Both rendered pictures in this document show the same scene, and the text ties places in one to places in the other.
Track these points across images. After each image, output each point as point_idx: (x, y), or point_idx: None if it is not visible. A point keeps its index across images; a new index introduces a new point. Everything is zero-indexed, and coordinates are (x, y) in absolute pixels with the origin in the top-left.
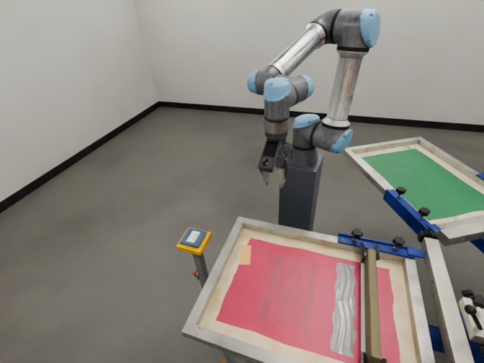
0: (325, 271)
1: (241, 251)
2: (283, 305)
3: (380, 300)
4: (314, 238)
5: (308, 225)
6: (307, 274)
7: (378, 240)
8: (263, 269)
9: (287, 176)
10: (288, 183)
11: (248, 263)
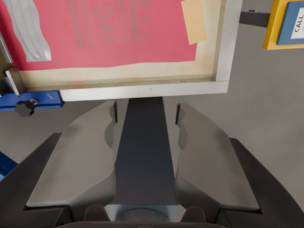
0: (61, 34)
1: (202, 25)
2: None
3: None
4: (93, 88)
5: (124, 122)
6: (84, 17)
7: (3, 109)
8: (155, 1)
9: (162, 185)
10: (158, 173)
11: (184, 2)
